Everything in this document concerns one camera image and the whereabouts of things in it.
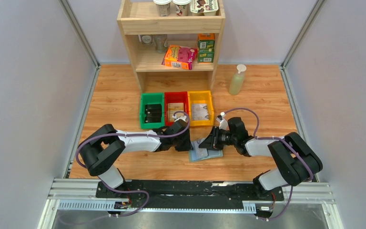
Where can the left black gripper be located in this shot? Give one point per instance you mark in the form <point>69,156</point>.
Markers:
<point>188,146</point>

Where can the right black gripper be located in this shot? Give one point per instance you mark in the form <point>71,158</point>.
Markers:
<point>212,141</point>

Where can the grey-green card holder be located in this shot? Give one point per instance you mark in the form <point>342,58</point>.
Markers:
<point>199,154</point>

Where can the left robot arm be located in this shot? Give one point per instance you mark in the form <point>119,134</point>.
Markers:
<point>99,151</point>

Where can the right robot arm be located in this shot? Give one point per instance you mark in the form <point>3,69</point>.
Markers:
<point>295,160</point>

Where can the tan cards in red bin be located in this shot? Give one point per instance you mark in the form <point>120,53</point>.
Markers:
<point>172,108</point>

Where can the white card in yellow bin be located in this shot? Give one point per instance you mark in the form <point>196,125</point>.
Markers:
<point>199,107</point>

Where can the black cards in green bin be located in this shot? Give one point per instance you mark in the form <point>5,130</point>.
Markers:
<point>153,113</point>

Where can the red plastic bin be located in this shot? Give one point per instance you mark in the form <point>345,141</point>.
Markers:
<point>174,101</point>

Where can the yellow plastic bin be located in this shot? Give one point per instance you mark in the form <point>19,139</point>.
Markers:
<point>205,97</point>

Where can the green plastic bin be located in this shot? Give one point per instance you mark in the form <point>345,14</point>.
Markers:
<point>151,98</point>

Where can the green soap bottle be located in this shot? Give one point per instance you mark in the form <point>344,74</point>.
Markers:
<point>237,80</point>

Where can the orange pink snack box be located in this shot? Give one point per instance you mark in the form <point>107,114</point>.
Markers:
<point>180,57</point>

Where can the wooden shelf unit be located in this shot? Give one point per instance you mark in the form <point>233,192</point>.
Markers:
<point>173,36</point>

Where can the clear glass on shelf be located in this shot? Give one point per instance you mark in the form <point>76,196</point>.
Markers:
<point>161,44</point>

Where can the green orange carton box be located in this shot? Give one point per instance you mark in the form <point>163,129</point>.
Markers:
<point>205,44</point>

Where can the glass jar on shelf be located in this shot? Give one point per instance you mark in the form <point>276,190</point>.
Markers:
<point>146,40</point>

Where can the middle yogurt cup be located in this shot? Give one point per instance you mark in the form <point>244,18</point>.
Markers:
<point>182,7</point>

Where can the yogurt cup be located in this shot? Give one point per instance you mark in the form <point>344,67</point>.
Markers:
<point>163,7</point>
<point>182,7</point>

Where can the chocolate pudding pack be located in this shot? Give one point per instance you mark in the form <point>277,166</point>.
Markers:
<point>204,7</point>

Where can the left yogurt cup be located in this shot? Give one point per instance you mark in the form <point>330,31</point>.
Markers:
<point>163,7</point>

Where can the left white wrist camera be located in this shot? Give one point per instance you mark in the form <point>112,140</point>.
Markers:
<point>183,118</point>

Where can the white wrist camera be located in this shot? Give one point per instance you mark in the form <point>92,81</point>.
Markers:
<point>223,124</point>
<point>183,118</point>

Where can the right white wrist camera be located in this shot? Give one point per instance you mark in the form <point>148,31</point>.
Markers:
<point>223,124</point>

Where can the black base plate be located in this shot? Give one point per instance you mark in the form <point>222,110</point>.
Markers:
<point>190,194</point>

